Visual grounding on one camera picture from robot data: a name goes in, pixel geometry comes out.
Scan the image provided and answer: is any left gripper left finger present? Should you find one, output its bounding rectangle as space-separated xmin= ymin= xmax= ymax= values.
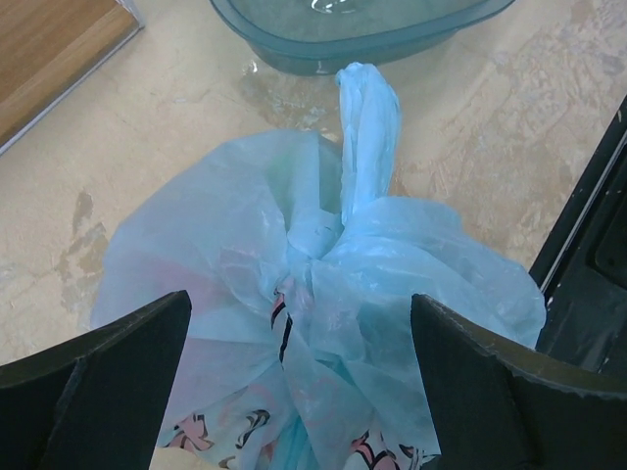
xmin=1 ymin=291 xmax=191 ymax=469

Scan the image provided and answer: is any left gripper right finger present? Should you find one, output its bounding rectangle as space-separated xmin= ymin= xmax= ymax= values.
xmin=410 ymin=295 xmax=626 ymax=469

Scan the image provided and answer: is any light blue plastic bag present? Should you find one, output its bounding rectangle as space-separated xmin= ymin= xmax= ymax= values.
xmin=90 ymin=63 xmax=546 ymax=469

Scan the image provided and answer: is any clear green food container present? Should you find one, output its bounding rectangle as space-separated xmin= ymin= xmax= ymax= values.
xmin=211 ymin=0 xmax=511 ymax=76

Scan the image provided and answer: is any black base frame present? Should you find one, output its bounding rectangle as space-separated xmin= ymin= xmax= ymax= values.
xmin=530 ymin=105 xmax=626 ymax=378

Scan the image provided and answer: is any white wire wooden shelf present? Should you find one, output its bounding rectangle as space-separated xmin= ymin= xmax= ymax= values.
xmin=1 ymin=1 xmax=143 ymax=149

